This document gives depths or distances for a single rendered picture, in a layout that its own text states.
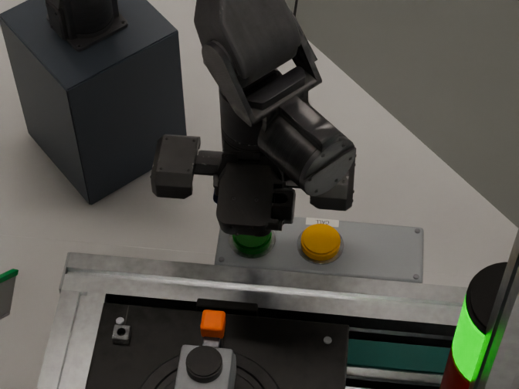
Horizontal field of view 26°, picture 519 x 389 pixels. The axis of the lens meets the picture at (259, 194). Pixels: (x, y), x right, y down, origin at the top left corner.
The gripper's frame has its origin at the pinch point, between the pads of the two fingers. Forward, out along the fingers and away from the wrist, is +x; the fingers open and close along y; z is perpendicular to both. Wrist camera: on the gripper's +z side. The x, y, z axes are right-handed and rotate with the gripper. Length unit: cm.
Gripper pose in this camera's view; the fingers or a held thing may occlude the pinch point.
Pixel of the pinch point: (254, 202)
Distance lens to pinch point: 109.1
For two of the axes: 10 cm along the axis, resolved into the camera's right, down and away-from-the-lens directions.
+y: 9.9, 0.7, -0.7
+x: 0.1, 6.0, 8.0
